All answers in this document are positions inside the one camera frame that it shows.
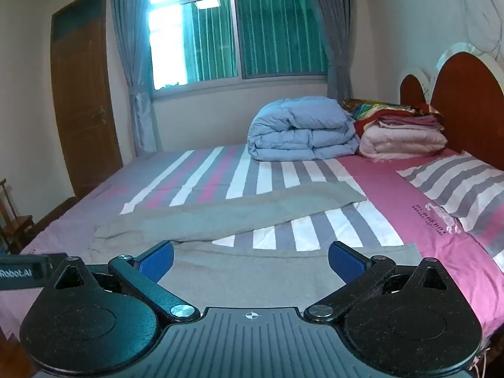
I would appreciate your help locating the folded light blue duvet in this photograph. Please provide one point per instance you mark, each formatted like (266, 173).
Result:
(303, 126)

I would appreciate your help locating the grey-blue curtain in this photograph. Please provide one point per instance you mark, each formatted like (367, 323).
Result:
(338, 27)
(132, 47)

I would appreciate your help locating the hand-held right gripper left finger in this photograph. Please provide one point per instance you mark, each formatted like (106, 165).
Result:
(158, 260)

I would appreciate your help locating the wooden chair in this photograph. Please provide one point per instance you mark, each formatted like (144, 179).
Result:
(15, 224)

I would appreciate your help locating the brown wooden door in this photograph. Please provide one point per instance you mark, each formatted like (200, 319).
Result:
(82, 94)

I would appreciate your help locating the folded colourful blanket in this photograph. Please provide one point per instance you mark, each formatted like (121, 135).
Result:
(374, 109)

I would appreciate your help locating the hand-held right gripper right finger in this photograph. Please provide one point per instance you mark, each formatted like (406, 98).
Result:
(346, 262)

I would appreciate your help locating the window with green glass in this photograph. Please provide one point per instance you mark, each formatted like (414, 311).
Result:
(271, 35)

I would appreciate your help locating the striped pillow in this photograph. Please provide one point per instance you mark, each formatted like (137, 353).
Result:
(453, 181)

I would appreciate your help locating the folded pale pink blanket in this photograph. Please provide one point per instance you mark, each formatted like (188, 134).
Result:
(401, 141)

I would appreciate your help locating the brown and white headboard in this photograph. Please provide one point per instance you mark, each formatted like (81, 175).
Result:
(468, 98)

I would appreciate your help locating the grey towel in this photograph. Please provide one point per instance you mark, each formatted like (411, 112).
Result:
(236, 212)

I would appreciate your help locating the bed with striped sheet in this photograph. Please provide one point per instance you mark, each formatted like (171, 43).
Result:
(374, 189)

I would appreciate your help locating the folded mauve cloth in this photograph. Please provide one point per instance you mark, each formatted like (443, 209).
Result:
(413, 123)

